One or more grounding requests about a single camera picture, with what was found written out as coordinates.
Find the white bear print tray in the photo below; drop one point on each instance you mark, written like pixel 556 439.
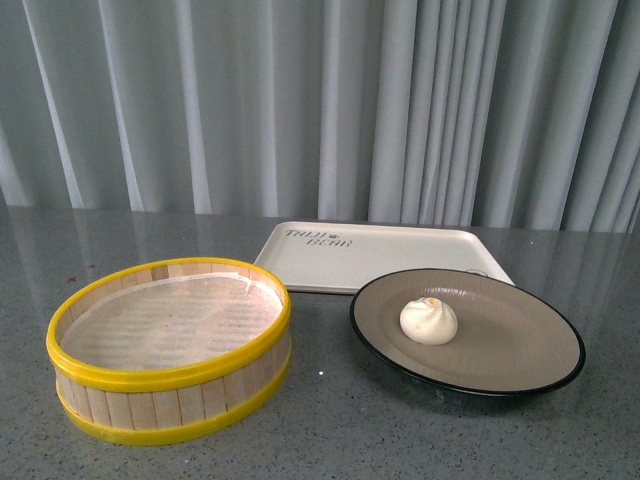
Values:
pixel 341 258

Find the beige plate with black rim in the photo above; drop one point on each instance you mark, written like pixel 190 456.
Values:
pixel 508 343

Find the white steamed bun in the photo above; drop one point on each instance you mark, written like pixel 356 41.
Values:
pixel 428 321

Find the grey pleated curtain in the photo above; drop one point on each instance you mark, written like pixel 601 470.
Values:
pixel 458 113

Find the yellow rimmed bamboo steamer basket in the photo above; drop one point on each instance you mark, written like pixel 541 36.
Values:
pixel 158 407

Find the white steamer liner paper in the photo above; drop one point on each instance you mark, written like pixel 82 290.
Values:
pixel 173 322

